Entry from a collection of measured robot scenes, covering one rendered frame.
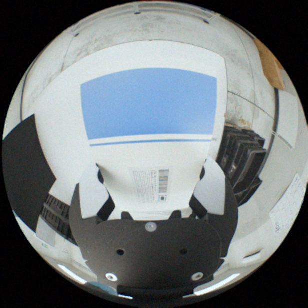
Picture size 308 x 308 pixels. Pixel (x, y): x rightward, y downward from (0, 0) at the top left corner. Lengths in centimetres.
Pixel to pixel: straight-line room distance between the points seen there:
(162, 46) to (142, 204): 26
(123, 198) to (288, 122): 249
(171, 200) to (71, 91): 27
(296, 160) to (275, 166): 73
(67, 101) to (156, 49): 20
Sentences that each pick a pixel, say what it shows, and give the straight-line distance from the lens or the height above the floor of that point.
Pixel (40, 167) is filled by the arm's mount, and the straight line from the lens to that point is 43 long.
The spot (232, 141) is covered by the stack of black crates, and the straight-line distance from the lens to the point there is 72.
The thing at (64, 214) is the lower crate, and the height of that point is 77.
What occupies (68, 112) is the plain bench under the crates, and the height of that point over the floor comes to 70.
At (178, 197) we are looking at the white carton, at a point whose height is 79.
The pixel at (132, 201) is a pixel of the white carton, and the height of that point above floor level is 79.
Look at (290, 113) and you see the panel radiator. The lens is 246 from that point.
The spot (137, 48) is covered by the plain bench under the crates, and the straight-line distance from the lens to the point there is 20.
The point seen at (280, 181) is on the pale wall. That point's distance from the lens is 263.
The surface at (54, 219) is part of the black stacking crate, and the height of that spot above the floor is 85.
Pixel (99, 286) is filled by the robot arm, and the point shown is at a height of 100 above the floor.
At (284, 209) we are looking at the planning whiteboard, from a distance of 276.
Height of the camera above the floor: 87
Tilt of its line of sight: 58 degrees down
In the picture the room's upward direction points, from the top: 175 degrees clockwise
